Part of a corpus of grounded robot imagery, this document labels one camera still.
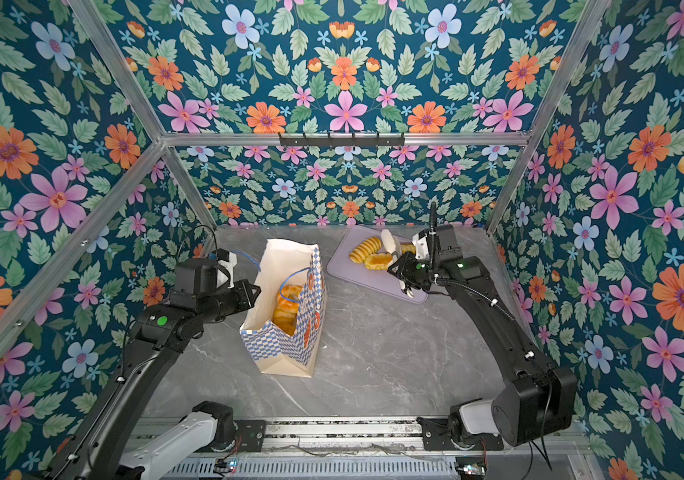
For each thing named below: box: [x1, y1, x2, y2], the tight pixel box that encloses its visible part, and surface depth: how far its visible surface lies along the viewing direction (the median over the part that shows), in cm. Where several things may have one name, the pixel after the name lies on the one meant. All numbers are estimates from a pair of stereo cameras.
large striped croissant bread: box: [273, 296, 299, 336], surface depth 92 cm
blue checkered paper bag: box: [239, 239, 326, 378], surface depth 81 cm
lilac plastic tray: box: [327, 226, 428, 303], surface depth 108 cm
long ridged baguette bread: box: [349, 236, 382, 264], surface depth 110 cm
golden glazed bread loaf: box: [364, 252, 393, 271], surface depth 107 cm
